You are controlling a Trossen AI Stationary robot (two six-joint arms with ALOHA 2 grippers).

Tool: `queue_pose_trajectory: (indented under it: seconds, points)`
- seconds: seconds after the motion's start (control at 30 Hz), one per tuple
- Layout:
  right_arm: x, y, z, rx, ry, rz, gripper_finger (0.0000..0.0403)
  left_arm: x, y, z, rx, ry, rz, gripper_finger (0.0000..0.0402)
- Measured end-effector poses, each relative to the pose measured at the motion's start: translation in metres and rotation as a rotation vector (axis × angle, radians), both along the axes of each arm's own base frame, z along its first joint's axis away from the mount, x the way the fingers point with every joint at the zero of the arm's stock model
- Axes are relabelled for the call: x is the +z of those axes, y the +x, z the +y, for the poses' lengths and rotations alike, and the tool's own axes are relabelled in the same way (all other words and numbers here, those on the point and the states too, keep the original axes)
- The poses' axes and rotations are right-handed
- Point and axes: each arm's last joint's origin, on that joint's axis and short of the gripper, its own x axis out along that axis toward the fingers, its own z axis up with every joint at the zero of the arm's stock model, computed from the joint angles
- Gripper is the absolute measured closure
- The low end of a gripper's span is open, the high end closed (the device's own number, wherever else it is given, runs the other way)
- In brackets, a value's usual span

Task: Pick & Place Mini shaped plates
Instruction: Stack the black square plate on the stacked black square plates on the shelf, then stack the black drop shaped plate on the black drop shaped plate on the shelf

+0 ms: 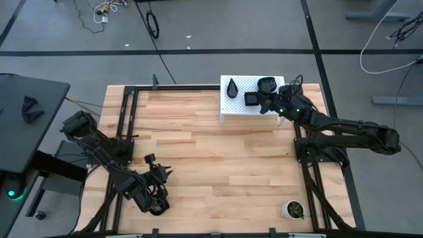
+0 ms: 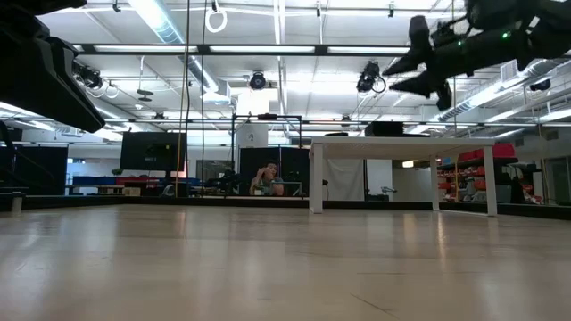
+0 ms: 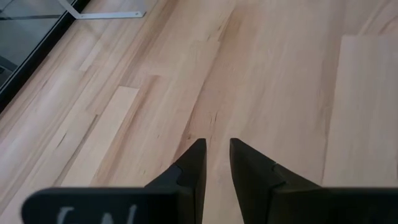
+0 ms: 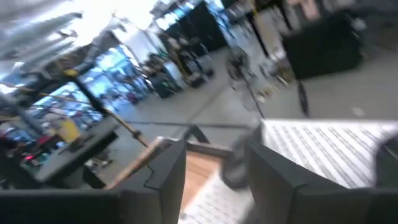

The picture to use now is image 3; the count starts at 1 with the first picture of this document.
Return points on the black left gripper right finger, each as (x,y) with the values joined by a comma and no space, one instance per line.
(295,205)

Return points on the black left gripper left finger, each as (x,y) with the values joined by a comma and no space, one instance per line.
(155,205)

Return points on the white perforated metal shelf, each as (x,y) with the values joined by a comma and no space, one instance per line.
(109,15)

